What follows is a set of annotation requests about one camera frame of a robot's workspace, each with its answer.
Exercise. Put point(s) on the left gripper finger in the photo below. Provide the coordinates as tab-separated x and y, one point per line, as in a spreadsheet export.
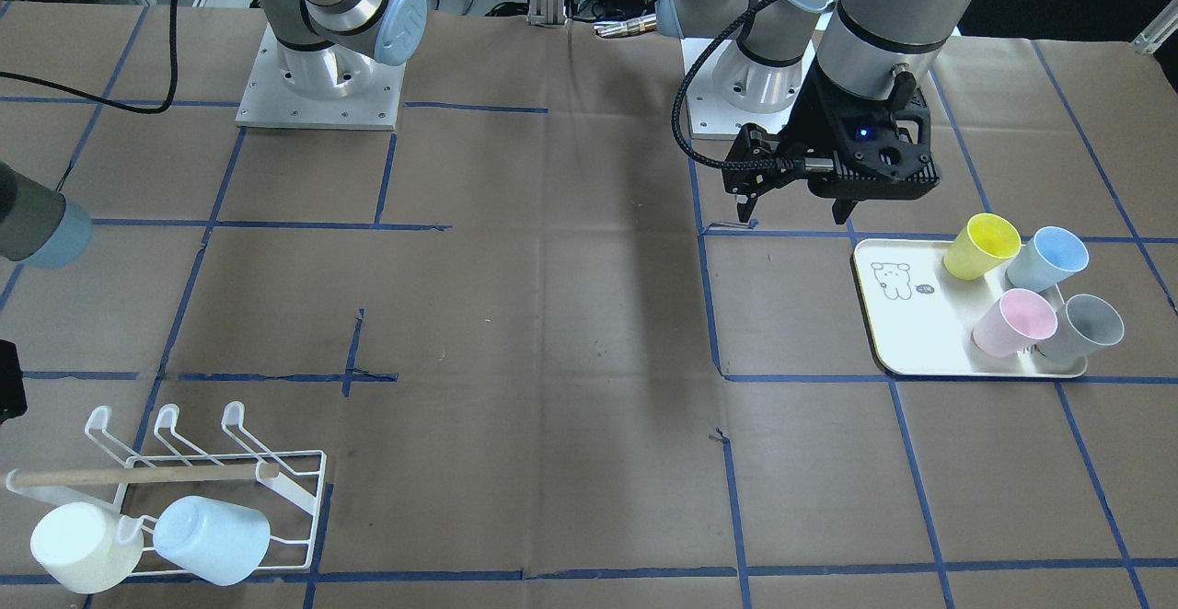
842	209
767	161

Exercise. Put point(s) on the white wire cup rack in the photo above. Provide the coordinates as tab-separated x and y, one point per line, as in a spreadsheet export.
299	477

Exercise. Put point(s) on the grey cup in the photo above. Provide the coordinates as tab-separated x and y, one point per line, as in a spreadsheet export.
1085	324

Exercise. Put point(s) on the light blue cup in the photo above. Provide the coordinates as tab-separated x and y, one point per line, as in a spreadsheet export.
1050	256
219	541

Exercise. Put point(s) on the cream plastic tray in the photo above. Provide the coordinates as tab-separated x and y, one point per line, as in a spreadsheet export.
920	318

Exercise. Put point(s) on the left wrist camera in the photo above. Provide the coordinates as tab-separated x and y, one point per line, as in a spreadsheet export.
878	154

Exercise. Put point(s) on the pink cup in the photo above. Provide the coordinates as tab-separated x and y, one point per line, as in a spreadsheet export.
1017	321

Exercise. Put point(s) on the pale green cup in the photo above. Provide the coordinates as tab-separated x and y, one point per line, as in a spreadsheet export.
86	548

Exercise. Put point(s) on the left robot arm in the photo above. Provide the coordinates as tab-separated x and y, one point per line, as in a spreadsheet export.
864	46

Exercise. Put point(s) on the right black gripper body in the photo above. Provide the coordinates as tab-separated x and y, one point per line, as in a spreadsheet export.
9	384

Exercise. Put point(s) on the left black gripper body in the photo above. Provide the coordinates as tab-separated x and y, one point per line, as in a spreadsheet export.
808	124

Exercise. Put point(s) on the yellow cup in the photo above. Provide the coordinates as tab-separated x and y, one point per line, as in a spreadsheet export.
986	241

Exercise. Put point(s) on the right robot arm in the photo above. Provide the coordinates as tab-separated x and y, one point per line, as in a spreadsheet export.
110	199

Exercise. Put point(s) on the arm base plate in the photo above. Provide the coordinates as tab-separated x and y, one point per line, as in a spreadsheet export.
730	90
332	89

